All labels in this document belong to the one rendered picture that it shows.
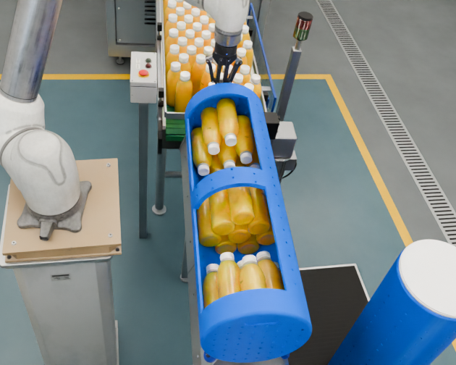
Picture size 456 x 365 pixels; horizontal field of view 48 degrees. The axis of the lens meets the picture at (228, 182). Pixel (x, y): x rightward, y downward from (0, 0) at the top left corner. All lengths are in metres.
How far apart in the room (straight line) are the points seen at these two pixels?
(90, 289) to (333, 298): 1.30
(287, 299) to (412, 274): 0.53
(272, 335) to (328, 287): 1.33
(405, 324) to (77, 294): 1.04
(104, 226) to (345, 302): 1.43
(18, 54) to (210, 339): 0.87
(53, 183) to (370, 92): 3.12
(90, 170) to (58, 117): 1.87
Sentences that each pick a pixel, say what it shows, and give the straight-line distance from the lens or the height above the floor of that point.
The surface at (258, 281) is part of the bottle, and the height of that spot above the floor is 1.18.
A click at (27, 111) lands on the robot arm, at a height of 1.33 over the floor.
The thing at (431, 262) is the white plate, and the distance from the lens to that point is 1.74.
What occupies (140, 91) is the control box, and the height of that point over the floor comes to 1.06.
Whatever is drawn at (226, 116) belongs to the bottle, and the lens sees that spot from 1.74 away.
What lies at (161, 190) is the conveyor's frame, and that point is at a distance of 2.79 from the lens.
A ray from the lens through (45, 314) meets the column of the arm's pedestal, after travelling 1.88.
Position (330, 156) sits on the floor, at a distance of 3.48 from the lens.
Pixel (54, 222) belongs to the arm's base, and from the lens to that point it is 1.54.
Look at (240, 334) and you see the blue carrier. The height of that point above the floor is 1.13.
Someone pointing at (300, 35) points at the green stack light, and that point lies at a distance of 2.23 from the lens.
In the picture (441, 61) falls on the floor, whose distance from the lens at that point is 4.87.
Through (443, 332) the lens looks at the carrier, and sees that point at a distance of 1.73.
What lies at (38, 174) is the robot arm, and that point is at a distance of 1.40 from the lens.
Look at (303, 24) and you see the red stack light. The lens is 2.21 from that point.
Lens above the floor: 2.29
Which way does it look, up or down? 47 degrees down
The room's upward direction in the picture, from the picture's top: 11 degrees clockwise
